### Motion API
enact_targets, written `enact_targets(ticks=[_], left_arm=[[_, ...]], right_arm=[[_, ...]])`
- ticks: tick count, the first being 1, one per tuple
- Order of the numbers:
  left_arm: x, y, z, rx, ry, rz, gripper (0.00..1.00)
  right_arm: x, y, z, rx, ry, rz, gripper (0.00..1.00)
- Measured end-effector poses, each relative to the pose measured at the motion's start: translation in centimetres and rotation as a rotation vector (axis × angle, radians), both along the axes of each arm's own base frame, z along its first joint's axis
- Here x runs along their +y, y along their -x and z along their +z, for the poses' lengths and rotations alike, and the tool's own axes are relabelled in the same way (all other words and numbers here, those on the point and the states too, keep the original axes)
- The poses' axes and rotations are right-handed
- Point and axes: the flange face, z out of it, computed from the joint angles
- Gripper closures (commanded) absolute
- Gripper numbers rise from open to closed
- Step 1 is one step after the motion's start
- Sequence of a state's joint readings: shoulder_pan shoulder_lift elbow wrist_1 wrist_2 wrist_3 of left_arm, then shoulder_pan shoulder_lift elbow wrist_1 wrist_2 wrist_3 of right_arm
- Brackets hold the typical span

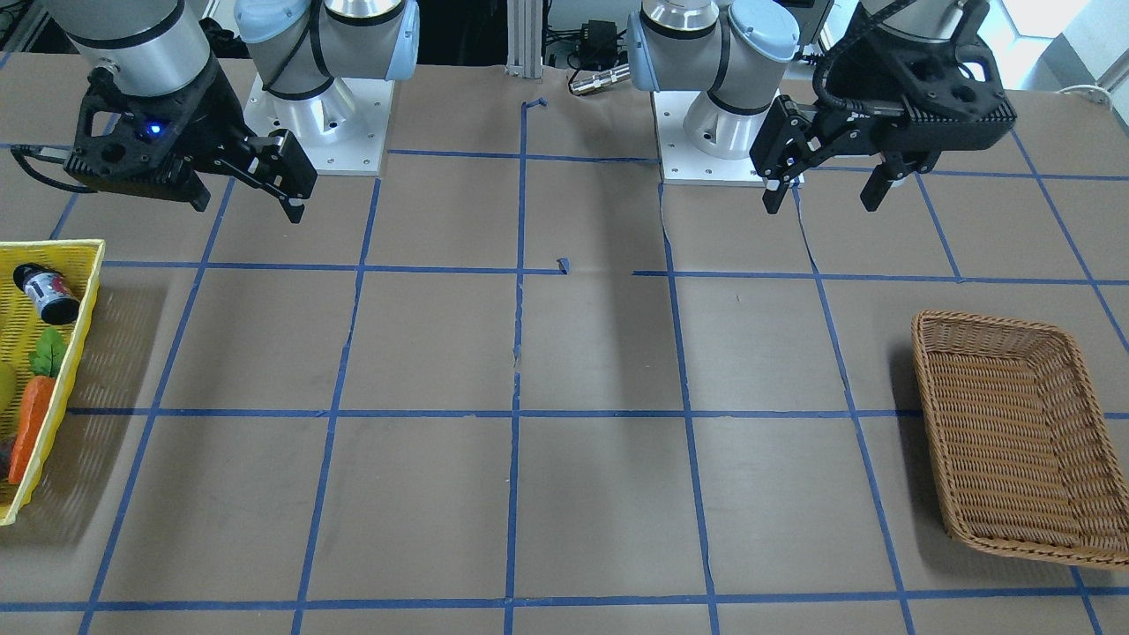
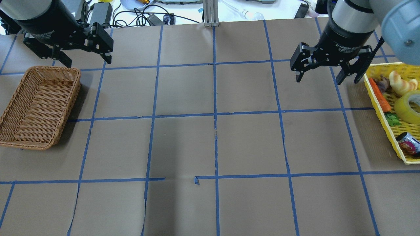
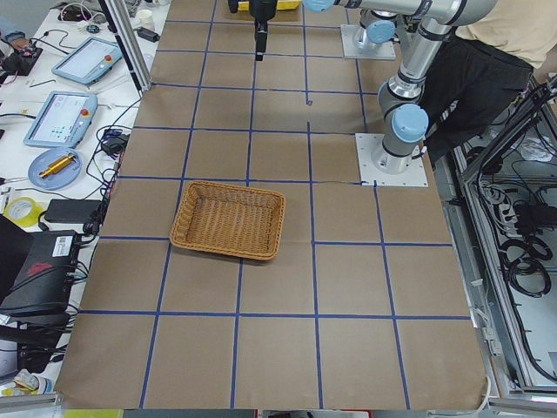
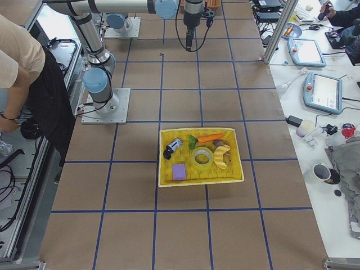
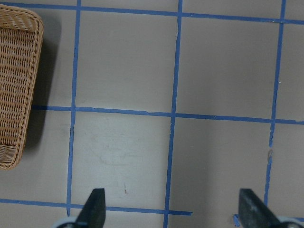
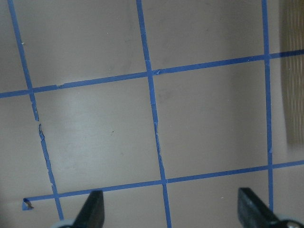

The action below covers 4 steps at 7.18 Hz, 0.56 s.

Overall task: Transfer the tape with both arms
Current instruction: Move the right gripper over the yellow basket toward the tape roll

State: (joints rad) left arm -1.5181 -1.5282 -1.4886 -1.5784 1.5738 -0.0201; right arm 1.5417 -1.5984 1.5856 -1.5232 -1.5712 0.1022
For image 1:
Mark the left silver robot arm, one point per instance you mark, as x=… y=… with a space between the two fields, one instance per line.
x=737 y=53

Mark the orange toy carrot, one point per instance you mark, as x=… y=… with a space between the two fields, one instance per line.
x=46 y=361

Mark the aluminium frame post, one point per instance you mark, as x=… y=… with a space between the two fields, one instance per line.
x=524 y=23

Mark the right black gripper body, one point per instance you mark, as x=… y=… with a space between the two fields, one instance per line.
x=209 y=123

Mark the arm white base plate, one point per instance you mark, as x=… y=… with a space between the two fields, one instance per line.
x=353 y=132
x=688 y=150

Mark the silver metal cylinder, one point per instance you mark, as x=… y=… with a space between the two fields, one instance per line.
x=600 y=80

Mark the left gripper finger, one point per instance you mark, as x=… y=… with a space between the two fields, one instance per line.
x=894 y=168
x=785 y=146

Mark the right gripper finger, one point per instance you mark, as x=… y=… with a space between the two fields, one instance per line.
x=286 y=172

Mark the brown wicker basket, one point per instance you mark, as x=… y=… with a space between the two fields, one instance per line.
x=1023 y=461

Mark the yellow plastic basket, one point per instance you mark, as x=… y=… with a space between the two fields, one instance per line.
x=80 y=262

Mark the small dark bottle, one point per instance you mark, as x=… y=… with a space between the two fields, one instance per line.
x=47 y=289

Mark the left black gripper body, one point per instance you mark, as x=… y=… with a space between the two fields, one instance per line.
x=869 y=126

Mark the black power adapter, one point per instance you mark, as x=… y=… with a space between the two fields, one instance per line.
x=598 y=45

